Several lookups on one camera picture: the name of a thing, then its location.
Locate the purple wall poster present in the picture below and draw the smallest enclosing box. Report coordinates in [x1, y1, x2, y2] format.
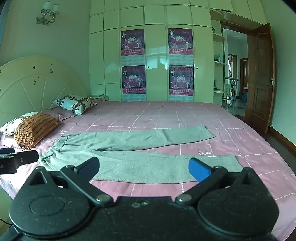
[121, 65, 147, 102]
[167, 28, 194, 66]
[120, 29, 146, 67]
[169, 65, 194, 102]

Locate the pink checked bed sheet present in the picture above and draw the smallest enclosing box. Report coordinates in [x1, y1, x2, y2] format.
[0, 100, 296, 209]

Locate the teal patterned pillow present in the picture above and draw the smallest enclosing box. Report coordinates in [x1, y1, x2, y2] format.
[54, 94, 97, 115]

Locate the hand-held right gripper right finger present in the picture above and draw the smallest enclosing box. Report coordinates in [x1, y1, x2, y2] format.
[174, 157, 267, 206]

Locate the twin shade wall lamp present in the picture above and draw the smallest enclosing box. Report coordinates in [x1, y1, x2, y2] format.
[36, 1, 60, 26]

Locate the cream corner shelf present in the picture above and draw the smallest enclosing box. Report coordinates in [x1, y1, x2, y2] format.
[211, 20, 227, 105]

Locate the cream panelled wardrobe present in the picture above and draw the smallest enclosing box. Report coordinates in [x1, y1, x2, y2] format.
[89, 0, 228, 105]

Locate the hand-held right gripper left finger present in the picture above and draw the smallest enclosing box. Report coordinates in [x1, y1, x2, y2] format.
[22, 157, 114, 206]

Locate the brown wooden door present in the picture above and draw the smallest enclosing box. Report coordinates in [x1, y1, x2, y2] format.
[245, 23, 277, 133]

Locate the plain pink pillow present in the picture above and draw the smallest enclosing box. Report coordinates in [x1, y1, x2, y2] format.
[47, 105, 79, 121]

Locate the brown wooden door frame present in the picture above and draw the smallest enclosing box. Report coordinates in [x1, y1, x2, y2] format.
[210, 9, 258, 121]

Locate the cream round headboard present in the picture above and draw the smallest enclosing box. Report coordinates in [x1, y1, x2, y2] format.
[0, 55, 89, 127]

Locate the white patterned pillow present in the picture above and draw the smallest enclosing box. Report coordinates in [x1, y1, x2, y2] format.
[0, 112, 40, 136]

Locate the metal stair railing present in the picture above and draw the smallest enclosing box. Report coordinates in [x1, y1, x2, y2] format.
[223, 77, 238, 108]

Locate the orange striped pillow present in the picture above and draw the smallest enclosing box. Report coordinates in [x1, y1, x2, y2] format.
[14, 113, 62, 150]

